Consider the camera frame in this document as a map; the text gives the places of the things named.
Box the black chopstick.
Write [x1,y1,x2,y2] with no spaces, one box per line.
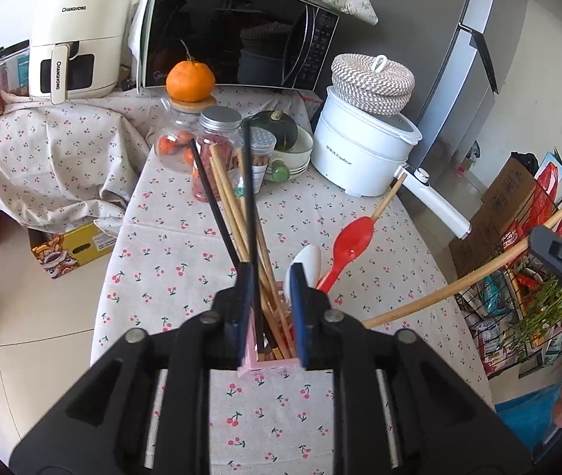
[244,125,267,354]
[189,139,242,270]

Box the cherry print tablecloth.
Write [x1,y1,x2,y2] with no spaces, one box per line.
[0,86,494,475]

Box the glass jar with bamboo lid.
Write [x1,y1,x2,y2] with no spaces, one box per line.
[155,96,217,174]

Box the black wire rack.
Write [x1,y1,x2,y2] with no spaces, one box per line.
[454,178,562,382]

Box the orange tangerine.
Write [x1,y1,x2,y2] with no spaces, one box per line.
[165,42,216,103]

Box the red plastic spoon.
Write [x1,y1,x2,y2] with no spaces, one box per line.
[317,216,376,294]

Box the bunch of green herbs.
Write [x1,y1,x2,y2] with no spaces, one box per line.
[501,228,562,352]

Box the woven rope basket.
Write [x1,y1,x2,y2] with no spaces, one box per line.
[330,53,416,117]

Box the cream air fryer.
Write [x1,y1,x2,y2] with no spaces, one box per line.
[28,0,136,105]

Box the long wooden chopstick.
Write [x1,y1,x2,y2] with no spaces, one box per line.
[370,177,407,222]
[363,175,562,330]

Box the white plastic spoon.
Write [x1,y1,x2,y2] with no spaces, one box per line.
[283,244,322,302]

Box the goji jar with silver lid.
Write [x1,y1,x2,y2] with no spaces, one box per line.
[192,106,242,203]

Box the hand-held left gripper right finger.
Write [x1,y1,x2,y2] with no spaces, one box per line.
[287,262,532,475]

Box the brown cardboard box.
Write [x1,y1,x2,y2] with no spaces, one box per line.
[481,156,541,219]
[449,203,509,278]

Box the blue plastic bag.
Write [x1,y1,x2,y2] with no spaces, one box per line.
[496,383,562,451]

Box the white bowl with green knob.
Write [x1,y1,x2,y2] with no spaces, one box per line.
[241,123,314,182]

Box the dark green squash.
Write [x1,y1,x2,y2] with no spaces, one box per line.
[241,110,299,152]

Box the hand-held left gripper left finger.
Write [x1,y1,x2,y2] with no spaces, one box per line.
[10,262,257,475]

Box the red snack packet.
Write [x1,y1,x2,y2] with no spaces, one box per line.
[501,225,529,253]

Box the illustrated yellow cardboard box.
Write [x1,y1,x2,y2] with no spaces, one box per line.
[28,220,118,280]

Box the grey refrigerator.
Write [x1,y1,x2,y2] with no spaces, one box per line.
[333,0,532,194]

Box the white electric cooking pot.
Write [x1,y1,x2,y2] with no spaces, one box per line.
[311,85,473,238]

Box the labelled clear plastic jar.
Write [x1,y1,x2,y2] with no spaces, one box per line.
[234,126,277,194]

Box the black microwave oven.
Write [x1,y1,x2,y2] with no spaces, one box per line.
[137,0,340,95]

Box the pink plastic basket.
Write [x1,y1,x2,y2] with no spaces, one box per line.
[238,307,306,376]

